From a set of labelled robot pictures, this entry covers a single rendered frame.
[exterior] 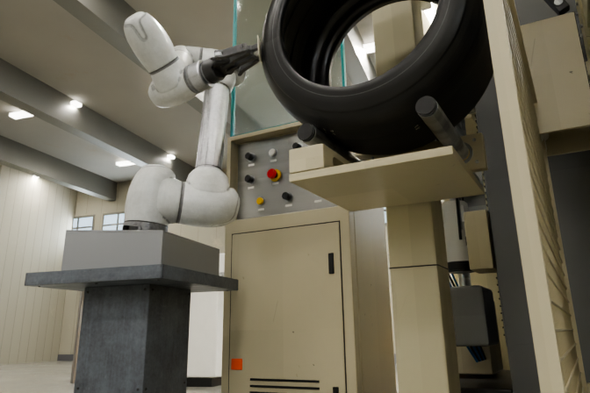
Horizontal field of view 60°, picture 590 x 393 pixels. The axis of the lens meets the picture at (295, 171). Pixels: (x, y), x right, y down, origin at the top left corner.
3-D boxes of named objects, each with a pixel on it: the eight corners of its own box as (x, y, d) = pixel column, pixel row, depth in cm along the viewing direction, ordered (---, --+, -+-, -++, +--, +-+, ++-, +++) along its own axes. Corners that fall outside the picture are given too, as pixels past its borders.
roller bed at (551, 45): (535, 158, 140) (518, 61, 149) (596, 149, 133) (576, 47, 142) (527, 135, 123) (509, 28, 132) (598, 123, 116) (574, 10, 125)
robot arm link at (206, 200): (174, 230, 190) (233, 236, 196) (178, 216, 176) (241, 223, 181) (196, 60, 222) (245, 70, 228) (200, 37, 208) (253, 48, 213)
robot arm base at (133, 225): (99, 233, 169) (103, 217, 170) (132, 244, 190) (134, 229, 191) (150, 235, 165) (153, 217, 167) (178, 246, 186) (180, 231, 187)
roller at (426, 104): (449, 153, 136) (463, 142, 135) (459, 165, 134) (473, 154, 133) (410, 104, 107) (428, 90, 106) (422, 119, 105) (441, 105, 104)
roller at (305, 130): (351, 170, 149) (363, 160, 148) (360, 181, 147) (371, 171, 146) (292, 131, 120) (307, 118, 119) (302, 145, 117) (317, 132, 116)
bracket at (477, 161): (346, 191, 151) (345, 160, 154) (488, 170, 132) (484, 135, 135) (341, 189, 148) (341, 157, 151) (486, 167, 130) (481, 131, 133)
